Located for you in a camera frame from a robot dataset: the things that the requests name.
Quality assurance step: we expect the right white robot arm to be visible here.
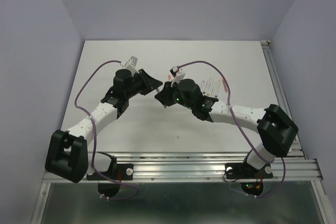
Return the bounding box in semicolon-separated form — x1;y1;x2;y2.
155;79;299;177

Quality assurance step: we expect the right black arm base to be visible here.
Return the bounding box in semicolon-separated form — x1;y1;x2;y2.
223;160;273;197

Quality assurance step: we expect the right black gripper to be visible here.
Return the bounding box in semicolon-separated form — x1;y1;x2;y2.
154;80;194;110

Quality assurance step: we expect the orange highlighter pen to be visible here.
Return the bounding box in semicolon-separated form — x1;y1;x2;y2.
222;79;228;93

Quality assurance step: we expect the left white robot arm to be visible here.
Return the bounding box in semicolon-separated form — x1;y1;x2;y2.
45;69;163;183

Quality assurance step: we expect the aluminium right side rail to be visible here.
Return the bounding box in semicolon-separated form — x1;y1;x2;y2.
260;41;307;159

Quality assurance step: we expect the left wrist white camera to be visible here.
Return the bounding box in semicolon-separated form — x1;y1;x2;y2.
120;56;139;75

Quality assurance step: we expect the aluminium front rail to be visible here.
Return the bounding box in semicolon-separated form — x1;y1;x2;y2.
32;153;327;223

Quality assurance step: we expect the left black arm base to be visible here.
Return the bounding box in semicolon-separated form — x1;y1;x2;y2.
85;152;139;201

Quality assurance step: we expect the aluminium rail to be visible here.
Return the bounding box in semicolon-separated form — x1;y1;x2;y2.
32;153;327;223
260;41;307;159

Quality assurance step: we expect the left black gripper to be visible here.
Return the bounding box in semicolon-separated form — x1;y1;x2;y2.
124;68;162;99

